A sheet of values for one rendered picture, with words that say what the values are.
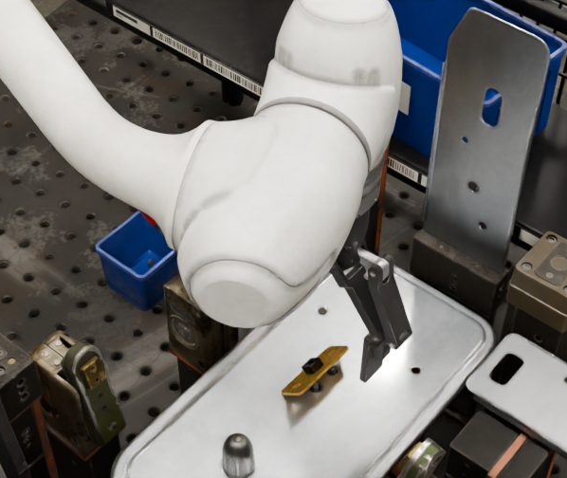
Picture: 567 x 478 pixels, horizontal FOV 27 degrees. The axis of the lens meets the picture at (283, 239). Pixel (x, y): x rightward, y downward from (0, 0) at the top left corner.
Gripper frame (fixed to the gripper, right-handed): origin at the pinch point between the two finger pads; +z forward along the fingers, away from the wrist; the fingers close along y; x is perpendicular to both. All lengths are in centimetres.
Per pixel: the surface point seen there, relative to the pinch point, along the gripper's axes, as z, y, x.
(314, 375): 6.9, 0.0, -0.6
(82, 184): 40, -66, 25
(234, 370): 9.2, -8.0, -4.4
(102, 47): 40, -88, 51
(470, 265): 9.0, 3.4, 25.0
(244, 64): 7, -39, 33
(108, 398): 5.8, -13.9, -17.3
